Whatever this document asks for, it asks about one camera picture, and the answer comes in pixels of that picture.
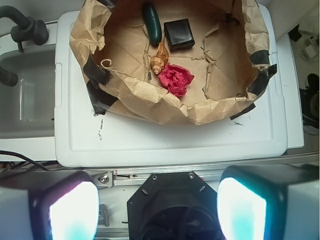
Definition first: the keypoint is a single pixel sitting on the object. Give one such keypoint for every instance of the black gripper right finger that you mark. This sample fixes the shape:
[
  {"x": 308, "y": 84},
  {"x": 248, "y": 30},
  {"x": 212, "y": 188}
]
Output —
[{"x": 269, "y": 202}]

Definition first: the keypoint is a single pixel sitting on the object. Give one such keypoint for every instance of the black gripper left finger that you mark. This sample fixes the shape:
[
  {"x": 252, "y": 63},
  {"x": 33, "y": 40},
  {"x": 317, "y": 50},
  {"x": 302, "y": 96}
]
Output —
[{"x": 48, "y": 205}]

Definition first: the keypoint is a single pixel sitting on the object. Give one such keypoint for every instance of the red paper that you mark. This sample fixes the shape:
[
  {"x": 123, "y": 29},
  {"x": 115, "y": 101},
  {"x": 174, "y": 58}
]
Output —
[{"x": 176, "y": 79}]

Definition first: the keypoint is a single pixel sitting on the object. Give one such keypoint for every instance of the white plastic cooler lid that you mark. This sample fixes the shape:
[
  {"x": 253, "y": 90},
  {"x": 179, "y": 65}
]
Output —
[{"x": 84, "y": 139}]

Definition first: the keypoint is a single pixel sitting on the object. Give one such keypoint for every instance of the grey sink basin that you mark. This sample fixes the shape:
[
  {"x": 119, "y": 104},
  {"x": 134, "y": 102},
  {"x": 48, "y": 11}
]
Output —
[{"x": 27, "y": 109}]

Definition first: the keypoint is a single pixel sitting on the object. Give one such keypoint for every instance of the brown paper bag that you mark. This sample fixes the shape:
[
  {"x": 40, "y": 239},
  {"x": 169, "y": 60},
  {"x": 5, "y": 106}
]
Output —
[{"x": 229, "y": 60}]

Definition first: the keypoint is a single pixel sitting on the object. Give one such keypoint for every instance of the orange conch shell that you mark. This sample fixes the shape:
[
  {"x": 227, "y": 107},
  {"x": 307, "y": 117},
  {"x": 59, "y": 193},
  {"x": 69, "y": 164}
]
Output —
[{"x": 160, "y": 59}]

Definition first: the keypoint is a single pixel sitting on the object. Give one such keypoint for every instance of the black faucet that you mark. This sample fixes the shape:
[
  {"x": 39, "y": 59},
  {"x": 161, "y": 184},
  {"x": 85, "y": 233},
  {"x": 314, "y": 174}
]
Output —
[{"x": 26, "y": 28}]

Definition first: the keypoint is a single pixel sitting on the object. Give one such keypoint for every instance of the black square box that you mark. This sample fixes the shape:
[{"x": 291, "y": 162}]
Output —
[{"x": 179, "y": 35}]

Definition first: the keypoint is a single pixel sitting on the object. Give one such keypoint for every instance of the dark green cucumber toy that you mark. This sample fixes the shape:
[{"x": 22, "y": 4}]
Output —
[{"x": 152, "y": 23}]

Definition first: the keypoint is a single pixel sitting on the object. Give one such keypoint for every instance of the aluminium rail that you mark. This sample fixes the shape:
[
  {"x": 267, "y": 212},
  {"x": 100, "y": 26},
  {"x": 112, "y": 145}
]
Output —
[{"x": 108, "y": 177}]

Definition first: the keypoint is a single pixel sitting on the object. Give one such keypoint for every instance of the black octagonal mount plate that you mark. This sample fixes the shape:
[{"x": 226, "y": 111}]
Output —
[{"x": 174, "y": 206}]

